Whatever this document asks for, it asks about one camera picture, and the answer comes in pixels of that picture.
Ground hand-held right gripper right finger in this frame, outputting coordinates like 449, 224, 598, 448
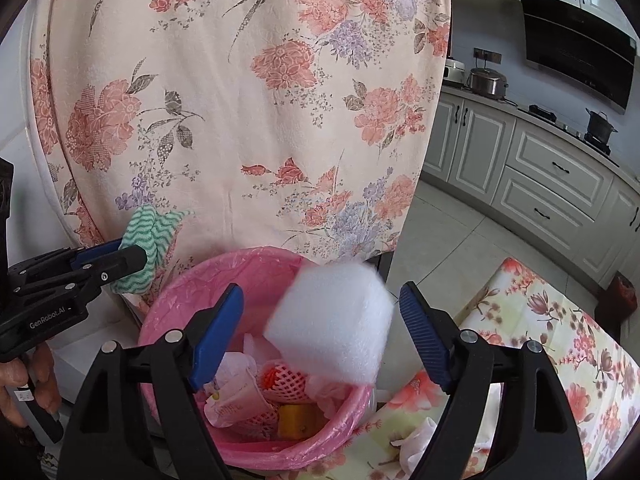
398, 281, 587, 480

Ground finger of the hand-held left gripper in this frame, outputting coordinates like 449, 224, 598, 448
10, 239, 127, 281
30, 246, 149, 313

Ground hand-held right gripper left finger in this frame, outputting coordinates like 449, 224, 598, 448
56, 283, 245, 480

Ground green striped cloth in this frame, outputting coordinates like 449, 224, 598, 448
111, 204, 196, 295

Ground pink printed wrapper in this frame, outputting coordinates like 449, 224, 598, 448
205, 352, 263, 428

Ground pink lined trash bin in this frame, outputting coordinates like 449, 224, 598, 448
137, 246, 373, 471

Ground pink foam fruit net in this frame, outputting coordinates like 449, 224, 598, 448
220, 362, 313, 428

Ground white foam block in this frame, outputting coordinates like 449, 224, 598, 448
263, 259, 395, 386

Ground yellow food scrap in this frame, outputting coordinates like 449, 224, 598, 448
278, 404, 321, 438

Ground person's left hand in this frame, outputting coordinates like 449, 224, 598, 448
0, 342, 63, 428

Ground white crumpled tissue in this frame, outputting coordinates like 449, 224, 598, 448
392, 415, 441, 476

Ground floral tablecloth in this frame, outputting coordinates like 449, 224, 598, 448
280, 257, 640, 480

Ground floral hanging cloth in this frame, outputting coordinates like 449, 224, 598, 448
27, 0, 453, 311

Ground red bag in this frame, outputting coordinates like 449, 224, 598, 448
597, 271, 625, 328

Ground white lower cabinets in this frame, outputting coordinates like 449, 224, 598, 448
422, 85, 640, 286

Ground black gas stove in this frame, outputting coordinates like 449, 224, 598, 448
527, 104, 613, 156

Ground silver pressure cooker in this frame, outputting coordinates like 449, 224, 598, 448
465, 66, 509, 101

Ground white rice cooker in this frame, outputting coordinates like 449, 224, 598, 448
442, 57, 467, 87

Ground black cooking pot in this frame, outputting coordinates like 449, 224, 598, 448
584, 108, 618, 145

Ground black range hood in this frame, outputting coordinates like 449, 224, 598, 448
519, 0, 638, 115

